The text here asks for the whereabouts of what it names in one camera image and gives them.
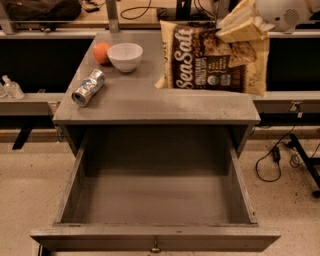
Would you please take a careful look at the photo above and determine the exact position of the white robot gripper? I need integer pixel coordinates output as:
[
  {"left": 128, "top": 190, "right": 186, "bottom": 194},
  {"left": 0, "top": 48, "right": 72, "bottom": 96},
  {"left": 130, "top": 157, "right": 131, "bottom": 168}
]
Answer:
[{"left": 216, "top": 0, "right": 315, "bottom": 43}]

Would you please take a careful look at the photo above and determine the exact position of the brown sea salt chip bag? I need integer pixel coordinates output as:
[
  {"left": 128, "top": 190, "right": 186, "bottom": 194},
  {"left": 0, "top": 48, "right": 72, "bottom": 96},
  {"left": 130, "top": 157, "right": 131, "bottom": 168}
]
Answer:
[{"left": 155, "top": 21, "right": 269, "bottom": 96}]

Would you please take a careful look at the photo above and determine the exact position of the open grey top drawer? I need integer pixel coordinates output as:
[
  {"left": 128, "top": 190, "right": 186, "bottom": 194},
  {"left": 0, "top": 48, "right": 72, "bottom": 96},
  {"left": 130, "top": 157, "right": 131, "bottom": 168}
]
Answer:
[{"left": 31, "top": 125, "right": 280, "bottom": 252}]

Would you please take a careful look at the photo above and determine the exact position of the brass drawer knob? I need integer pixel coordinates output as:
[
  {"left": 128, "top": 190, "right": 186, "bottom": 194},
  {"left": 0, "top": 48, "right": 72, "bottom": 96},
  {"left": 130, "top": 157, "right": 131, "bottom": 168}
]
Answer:
[{"left": 150, "top": 239, "right": 161, "bottom": 254}]

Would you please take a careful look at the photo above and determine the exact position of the white ceramic bowl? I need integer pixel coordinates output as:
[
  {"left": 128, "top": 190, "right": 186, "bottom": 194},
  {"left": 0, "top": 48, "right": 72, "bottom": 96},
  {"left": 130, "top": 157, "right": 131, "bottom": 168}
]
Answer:
[{"left": 107, "top": 43, "right": 143, "bottom": 73}]

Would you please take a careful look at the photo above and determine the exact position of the black power adapter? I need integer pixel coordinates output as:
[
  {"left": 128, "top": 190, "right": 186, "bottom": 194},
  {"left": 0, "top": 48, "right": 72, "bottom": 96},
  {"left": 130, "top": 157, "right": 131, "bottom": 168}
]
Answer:
[{"left": 272, "top": 146, "right": 281, "bottom": 163}]

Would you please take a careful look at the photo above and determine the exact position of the grey wooden cabinet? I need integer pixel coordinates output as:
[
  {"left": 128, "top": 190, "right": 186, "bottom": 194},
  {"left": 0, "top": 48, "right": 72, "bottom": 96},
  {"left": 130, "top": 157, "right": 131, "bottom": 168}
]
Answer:
[{"left": 54, "top": 30, "right": 260, "bottom": 151}]

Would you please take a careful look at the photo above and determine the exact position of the orange fruit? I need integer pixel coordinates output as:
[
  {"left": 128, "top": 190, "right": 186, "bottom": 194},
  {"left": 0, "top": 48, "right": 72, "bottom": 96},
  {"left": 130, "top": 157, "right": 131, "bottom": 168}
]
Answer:
[{"left": 93, "top": 43, "right": 110, "bottom": 64}]

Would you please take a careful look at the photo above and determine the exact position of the black stand leg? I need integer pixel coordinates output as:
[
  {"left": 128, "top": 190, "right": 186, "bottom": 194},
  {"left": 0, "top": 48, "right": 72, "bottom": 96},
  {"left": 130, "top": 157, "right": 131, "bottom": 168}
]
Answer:
[{"left": 289, "top": 134, "right": 320, "bottom": 199}]

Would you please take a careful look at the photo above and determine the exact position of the silver soda can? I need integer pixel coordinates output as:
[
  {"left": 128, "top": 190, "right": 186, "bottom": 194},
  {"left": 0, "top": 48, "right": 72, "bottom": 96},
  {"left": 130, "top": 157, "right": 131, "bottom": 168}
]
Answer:
[{"left": 71, "top": 69, "right": 105, "bottom": 107}]

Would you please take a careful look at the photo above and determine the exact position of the black backpack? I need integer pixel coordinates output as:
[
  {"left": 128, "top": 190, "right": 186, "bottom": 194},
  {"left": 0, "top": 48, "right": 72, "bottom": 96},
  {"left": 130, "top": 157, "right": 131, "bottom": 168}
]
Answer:
[{"left": 1, "top": 0, "right": 82, "bottom": 21}]

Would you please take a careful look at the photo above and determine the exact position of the clear bottle on left shelf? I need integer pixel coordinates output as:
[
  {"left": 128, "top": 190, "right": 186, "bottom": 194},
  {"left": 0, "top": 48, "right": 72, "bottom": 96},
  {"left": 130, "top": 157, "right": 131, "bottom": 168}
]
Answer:
[{"left": 2, "top": 75, "right": 24, "bottom": 100}]

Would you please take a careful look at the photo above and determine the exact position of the black cable on desk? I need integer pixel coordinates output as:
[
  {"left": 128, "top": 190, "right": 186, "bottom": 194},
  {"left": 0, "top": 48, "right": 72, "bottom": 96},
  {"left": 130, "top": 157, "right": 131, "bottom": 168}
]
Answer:
[{"left": 119, "top": 0, "right": 167, "bottom": 21}]

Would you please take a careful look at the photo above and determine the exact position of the black floor cable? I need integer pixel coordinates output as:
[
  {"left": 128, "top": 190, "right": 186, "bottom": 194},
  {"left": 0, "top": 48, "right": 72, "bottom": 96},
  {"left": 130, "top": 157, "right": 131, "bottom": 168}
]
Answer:
[{"left": 254, "top": 124, "right": 298, "bottom": 183}]

